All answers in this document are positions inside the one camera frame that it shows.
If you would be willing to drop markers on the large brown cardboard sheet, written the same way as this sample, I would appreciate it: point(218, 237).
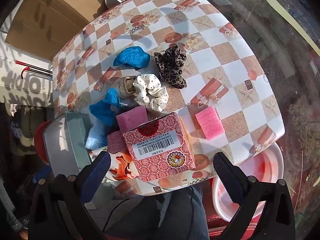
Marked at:
point(50, 17)

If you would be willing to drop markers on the red stool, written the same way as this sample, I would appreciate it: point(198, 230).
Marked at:
point(38, 142)

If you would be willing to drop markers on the blue plastic object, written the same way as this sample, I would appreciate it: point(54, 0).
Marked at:
point(42, 174)

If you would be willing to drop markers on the blue plastic shoe cover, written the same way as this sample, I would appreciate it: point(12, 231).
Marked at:
point(105, 107)
point(131, 57)

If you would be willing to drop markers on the dark patterned sock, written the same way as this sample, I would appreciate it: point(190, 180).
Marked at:
point(123, 110)

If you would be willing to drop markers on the light blue shoe cover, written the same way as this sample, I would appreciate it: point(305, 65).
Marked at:
point(96, 136)

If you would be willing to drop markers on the red patterned cardboard box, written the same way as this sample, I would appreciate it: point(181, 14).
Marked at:
point(160, 160)

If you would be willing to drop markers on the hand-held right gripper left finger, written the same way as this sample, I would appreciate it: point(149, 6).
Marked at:
point(100, 170)

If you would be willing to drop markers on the pink glitter scouring pad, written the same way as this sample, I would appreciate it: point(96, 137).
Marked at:
point(116, 142)

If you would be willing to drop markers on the white polka dot scrunchie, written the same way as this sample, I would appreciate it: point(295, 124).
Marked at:
point(150, 92)

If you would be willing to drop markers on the pink and white basin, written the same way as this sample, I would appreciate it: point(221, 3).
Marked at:
point(262, 170)

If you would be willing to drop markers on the dusty pink sponge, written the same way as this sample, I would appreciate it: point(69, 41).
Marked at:
point(131, 119)

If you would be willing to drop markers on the red printed carton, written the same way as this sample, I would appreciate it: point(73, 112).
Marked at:
point(217, 224)

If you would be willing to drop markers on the grey storage box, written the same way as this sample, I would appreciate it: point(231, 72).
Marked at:
point(67, 142)

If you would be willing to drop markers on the beige scrunchie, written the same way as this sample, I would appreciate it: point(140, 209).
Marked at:
point(125, 86)

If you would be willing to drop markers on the bright pink sponge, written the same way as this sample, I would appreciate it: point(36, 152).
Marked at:
point(208, 123)

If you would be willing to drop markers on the person's jeans-clad legs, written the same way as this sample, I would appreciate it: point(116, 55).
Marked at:
point(155, 212)

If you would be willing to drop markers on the dark clothes pile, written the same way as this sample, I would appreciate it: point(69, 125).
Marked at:
point(25, 135)

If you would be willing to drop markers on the leopard print scrunchie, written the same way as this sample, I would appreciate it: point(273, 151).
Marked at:
point(171, 66)

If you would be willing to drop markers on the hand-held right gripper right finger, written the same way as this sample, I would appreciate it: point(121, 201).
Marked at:
point(226, 171)

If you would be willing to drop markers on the checkered printed tablecloth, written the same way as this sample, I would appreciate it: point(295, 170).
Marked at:
point(220, 55)

